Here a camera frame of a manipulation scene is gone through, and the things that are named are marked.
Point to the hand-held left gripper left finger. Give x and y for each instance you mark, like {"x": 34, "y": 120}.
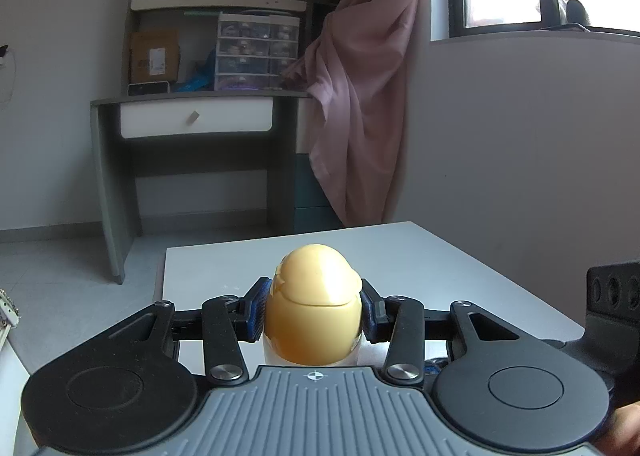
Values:
{"x": 260, "y": 308}

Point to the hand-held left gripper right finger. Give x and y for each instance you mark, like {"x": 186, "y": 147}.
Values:
{"x": 370, "y": 316}

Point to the yellow egg-shaped container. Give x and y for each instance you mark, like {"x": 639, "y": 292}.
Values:
{"x": 315, "y": 311}

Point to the person's right hand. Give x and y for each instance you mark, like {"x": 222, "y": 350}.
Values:
{"x": 627, "y": 431}

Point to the teal drawer cabinet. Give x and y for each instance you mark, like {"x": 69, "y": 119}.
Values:
{"x": 312, "y": 191}

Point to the grey desk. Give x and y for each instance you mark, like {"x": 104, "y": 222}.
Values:
{"x": 112, "y": 186}

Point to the white desk drawer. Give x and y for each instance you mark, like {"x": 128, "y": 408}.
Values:
{"x": 160, "y": 119}

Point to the pink curtain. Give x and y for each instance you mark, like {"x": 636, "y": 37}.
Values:
{"x": 365, "y": 86}

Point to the blue plastic bag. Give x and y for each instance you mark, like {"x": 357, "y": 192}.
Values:
{"x": 200, "y": 79}

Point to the clear plastic drawer organizer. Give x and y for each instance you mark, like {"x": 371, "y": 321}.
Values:
{"x": 257, "y": 51}

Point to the cardboard box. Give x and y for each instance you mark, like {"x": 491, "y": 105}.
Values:
{"x": 152, "y": 56}

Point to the grey shelf hutch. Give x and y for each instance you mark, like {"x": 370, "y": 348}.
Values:
{"x": 310, "y": 11}

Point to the dark object on windowsill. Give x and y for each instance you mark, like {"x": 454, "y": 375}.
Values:
{"x": 575, "y": 11}

